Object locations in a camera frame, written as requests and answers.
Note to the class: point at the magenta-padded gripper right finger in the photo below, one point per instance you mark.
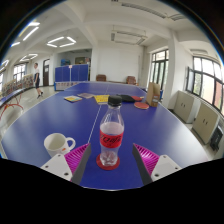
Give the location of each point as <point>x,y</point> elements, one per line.
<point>146,158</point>

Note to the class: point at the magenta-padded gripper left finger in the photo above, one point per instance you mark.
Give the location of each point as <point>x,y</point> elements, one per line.
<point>77,156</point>

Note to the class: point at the clear bottle with red label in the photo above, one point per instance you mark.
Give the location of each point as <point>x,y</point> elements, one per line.
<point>111,138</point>

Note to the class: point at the white mug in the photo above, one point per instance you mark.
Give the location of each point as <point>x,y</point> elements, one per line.
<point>56,144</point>

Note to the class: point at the flat round red coaster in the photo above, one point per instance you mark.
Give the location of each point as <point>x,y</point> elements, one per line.
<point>108,167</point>

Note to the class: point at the red table tennis paddle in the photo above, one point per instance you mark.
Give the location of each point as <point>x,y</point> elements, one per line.
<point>137,98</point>
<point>141,105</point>

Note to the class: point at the blue and yellow book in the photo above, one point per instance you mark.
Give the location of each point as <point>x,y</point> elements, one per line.
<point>72,98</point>

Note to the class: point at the thin grey booklet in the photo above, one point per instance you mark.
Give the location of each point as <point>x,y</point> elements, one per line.
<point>85,95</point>

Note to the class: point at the white cabinet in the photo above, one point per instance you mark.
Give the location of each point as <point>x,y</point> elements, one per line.
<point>185,106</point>
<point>205,123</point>

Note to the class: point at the black bin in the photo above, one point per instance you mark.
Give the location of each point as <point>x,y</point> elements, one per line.
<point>216,138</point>

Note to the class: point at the brown chair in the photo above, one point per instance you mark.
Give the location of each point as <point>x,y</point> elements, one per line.
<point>131,80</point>
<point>101,78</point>

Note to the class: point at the person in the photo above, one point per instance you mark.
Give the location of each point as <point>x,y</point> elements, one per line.
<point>37,78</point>

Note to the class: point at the dark door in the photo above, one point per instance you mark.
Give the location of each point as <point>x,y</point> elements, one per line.
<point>46,72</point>

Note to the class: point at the blue table with red legs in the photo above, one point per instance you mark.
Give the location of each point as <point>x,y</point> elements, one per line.
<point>8,98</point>

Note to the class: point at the tall black-framed window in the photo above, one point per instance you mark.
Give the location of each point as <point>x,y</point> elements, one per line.
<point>159,68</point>

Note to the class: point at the shelf unit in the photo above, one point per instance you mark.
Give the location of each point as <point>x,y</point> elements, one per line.
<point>18,83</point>

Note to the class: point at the wide black-framed window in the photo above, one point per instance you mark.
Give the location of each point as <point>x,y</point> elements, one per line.
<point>208,83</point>

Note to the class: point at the ceiling lights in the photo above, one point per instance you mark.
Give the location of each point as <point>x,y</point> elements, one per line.
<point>61,41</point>

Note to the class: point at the ceiling air conditioner unit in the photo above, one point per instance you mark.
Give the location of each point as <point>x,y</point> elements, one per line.
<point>128,37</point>

